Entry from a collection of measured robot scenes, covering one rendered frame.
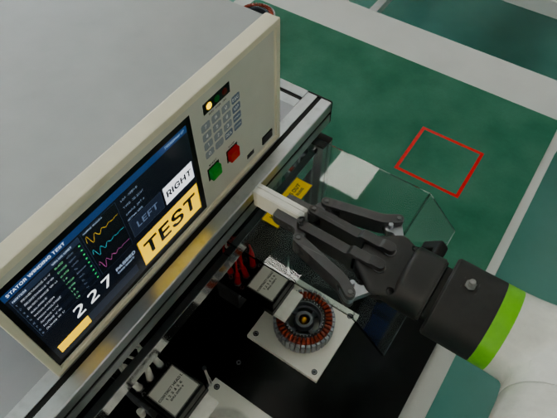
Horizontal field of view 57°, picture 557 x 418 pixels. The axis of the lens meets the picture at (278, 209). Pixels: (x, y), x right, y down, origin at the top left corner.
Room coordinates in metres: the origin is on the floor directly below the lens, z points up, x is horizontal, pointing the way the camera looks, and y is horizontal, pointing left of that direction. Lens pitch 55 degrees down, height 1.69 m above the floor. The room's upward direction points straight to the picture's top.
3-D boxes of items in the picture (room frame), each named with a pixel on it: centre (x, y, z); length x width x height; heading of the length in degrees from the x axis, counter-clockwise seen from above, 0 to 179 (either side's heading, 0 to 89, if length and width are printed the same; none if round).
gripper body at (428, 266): (0.27, -0.13, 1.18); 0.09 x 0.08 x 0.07; 56
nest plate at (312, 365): (0.37, -0.05, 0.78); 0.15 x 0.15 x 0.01; 56
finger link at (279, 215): (0.33, -0.01, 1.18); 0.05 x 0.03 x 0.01; 56
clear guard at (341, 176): (0.43, -0.07, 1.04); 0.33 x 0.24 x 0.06; 56
